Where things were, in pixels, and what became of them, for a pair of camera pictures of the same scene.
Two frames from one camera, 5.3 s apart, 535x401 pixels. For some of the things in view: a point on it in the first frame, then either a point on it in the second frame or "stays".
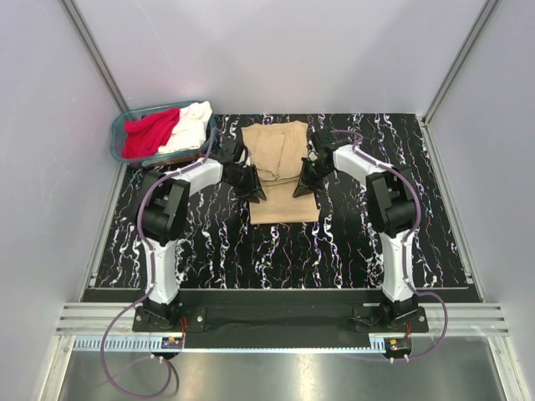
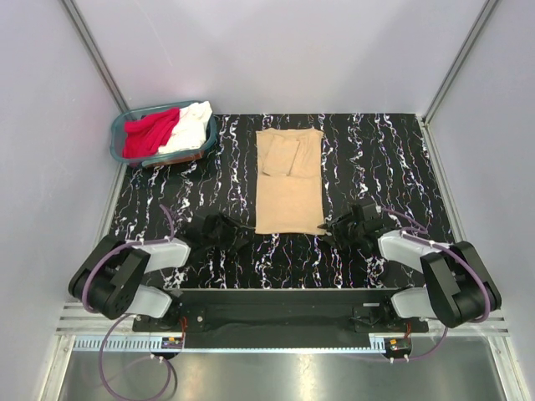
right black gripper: (306, 185) -> (338, 225)
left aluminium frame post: (92, 51) stays
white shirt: (190, 129) stays
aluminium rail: (95, 318) stays
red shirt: (146, 135) stays
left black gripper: (253, 183) -> (232, 229)
